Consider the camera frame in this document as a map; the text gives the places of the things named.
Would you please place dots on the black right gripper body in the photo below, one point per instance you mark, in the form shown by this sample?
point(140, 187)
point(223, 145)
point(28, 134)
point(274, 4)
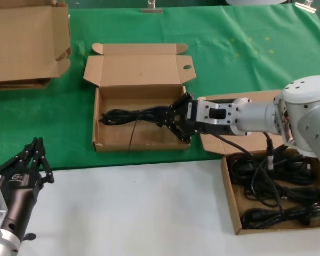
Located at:
point(182, 120)

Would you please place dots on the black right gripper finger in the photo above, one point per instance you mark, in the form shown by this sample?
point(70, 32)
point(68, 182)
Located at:
point(180, 130)
point(180, 104)

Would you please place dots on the cardboard mailer box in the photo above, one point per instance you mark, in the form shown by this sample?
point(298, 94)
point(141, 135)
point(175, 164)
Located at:
point(269, 231)

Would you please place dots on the open cardboard box centre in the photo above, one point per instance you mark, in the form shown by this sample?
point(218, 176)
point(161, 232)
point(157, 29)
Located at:
point(138, 74)

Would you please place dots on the large open cardboard carton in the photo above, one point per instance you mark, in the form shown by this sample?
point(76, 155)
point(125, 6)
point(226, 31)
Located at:
point(21, 42)

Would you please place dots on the metal table clamp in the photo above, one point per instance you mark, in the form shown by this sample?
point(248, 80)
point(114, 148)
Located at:
point(306, 6)
point(151, 10)

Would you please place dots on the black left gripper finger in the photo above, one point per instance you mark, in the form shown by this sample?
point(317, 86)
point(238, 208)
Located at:
point(21, 157)
point(44, 165)

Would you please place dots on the flattened cardboard carton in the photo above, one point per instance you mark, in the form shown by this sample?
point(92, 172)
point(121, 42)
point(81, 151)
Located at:
point(21, 85)

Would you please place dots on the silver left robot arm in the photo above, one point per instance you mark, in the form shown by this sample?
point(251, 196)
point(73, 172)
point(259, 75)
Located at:
point(2, 245)

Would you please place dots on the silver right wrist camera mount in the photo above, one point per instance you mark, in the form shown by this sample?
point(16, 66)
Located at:
point(218, 114)

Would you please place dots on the green tablecloth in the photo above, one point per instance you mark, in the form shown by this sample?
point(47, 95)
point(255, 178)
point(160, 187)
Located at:
point(229, 66)

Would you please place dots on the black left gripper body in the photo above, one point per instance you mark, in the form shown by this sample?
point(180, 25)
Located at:
point(21, 186)

